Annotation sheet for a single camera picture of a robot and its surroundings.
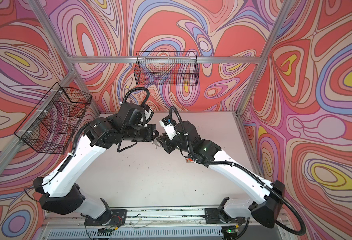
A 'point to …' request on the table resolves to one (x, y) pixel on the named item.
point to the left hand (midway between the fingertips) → (163, 133)
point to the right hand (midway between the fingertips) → (163, 140)
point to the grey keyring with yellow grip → (156, 143)
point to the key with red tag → (189, 160)
